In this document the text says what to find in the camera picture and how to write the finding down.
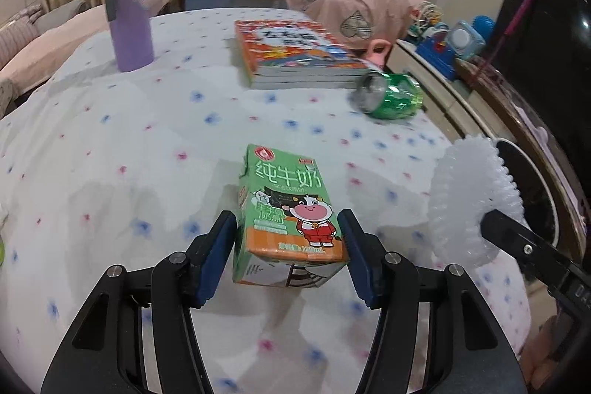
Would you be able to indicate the black trash bin white rim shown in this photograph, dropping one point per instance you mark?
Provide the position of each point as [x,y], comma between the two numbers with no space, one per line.
[535,191]

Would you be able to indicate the toy ferris wheel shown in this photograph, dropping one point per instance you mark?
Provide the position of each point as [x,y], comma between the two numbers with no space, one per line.
[427,18]

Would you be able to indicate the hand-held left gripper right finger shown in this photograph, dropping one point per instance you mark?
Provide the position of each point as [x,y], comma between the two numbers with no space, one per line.
[362,258]

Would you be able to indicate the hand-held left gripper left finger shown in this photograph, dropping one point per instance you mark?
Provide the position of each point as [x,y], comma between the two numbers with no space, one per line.
[214,255]

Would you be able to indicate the white dotted tablecloth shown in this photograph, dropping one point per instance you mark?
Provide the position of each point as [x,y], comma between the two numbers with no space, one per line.
[138,168]

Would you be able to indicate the crushed green can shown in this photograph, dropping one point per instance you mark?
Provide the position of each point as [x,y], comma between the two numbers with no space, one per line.
[392,96]

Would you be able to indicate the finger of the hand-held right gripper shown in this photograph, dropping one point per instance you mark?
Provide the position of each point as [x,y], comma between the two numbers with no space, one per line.
[521,241]

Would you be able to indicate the green milk carton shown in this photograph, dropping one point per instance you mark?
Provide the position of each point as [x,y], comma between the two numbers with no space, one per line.
[286,209]

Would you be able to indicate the blue white toy speaker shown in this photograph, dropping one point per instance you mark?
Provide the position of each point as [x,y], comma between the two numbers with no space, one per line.
[466,38]

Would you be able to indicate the pink kettlebell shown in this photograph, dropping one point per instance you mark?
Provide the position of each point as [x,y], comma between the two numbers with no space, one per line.
[378,52]

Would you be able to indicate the black television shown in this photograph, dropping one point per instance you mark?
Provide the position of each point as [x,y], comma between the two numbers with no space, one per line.
[554,52]

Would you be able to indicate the purple tumbler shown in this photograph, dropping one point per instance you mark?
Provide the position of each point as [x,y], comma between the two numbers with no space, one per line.
[129,11]

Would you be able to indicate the blue toy machine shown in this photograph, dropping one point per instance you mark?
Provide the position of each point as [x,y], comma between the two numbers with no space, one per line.
[436,57]

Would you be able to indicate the beige sofa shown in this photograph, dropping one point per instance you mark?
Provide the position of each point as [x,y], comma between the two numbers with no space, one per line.
[51,38]

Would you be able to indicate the orange cover book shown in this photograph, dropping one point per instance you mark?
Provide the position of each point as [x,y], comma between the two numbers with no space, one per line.
[295,48]

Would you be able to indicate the blue spiky ball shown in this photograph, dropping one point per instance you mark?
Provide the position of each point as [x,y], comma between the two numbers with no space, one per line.
[484,26]

